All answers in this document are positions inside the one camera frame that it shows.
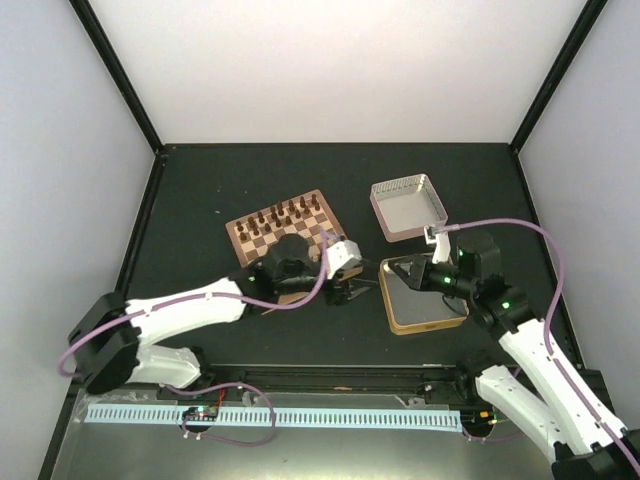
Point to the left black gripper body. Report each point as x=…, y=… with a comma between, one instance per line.
x=336, y=290

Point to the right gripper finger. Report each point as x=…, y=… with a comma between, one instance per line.
x=407, y=261
x=410, y=273

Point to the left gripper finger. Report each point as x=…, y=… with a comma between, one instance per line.
x=362, y=284
x=360, y=295

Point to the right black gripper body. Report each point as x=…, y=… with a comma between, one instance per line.
x=459, y=287

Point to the gold metal tin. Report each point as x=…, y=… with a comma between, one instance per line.
x=411, y=312

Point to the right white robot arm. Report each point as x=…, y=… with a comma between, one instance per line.
x=557, y=410

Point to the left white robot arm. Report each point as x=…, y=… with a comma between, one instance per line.
x=120, y=341

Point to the wooden chess board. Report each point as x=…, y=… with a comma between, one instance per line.
x=280, y=235

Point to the right small circuit board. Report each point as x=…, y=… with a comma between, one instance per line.
x=482, y=417

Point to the small circuit board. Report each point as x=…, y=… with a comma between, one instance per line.
x=482, y=417
x=201, y=413

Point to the left small circuit board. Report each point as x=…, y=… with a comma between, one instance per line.
x=201, y=413

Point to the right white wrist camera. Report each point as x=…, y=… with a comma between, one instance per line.
x=437, y=237

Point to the black mounting rail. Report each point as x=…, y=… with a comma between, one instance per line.
x=440, y=384

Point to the light blue cable duct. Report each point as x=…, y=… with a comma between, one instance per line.
x=283, y=417

